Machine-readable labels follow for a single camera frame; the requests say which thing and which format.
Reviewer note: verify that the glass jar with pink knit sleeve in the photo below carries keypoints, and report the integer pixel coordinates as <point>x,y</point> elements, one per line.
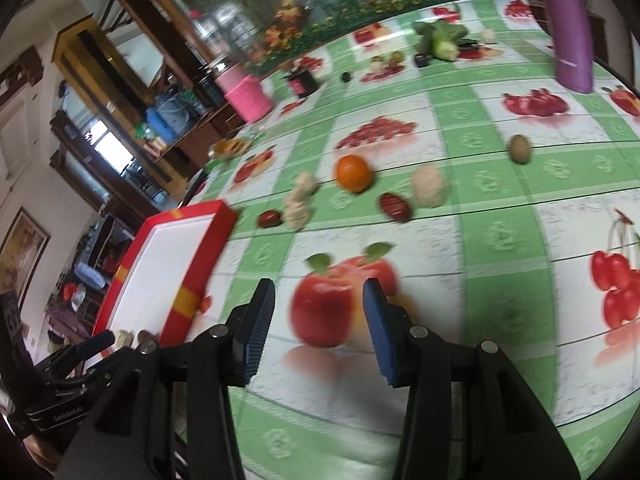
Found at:
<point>245,95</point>

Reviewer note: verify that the red date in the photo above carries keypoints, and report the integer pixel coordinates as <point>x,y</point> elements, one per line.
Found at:
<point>395,206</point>
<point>270,219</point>

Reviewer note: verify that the person's left hand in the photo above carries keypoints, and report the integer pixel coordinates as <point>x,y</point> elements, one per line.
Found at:
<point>39,452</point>

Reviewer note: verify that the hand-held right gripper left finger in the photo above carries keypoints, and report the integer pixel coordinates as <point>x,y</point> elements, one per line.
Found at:
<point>256,345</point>

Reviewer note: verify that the orange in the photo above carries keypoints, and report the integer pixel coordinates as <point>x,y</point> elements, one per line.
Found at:
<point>354,173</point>

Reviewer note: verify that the blue plastic jug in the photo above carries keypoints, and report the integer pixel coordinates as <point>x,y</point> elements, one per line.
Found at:
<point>156,124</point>

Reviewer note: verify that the red box with white inside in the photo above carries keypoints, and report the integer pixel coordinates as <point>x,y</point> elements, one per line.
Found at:
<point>150,270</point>

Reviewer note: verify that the beige lumpy ball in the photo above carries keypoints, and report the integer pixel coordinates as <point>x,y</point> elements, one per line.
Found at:
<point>428,186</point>

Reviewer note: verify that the purple thermos bottle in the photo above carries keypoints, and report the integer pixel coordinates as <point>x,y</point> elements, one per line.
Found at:
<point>565,25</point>

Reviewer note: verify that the clear snack packet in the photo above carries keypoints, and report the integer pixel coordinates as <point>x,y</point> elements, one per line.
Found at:
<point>230,146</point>

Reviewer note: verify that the pale ginger root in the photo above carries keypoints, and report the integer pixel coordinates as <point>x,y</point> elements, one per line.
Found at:
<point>299,202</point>

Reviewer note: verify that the framed wall painting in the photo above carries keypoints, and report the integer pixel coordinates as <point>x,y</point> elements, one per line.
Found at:
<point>22,250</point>

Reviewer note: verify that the small white vegetable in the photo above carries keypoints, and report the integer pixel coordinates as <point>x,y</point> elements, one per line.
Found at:
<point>488,35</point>

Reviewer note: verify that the fruit print green tablecloth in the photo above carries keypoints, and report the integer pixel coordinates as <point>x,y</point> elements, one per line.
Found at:
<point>500,240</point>

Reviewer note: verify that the corn cob with husk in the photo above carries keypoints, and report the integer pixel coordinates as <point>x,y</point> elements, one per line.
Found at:
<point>446,51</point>

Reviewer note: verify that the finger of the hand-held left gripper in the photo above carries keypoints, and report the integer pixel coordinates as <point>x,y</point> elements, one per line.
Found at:
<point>95,342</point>
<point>107,366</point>

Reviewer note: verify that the green leafy vegetable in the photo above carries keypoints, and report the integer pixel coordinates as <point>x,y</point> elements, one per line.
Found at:
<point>439,32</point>

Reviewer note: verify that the small dark green vegetable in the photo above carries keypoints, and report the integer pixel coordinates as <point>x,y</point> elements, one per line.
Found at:
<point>421,60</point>

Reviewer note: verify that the small pale lump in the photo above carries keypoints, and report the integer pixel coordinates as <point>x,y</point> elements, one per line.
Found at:
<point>123,338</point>

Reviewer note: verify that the brown kiwi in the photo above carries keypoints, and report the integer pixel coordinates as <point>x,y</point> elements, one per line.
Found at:
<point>520,149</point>
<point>146,335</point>

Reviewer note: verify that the brown wooden sideboard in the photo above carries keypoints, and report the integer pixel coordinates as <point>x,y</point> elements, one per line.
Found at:
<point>200,140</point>

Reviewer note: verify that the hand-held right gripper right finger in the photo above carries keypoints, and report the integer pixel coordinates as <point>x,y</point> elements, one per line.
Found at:
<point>380,335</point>

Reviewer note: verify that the black jar with red label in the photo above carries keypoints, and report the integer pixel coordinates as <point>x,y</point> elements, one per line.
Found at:
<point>301,82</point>

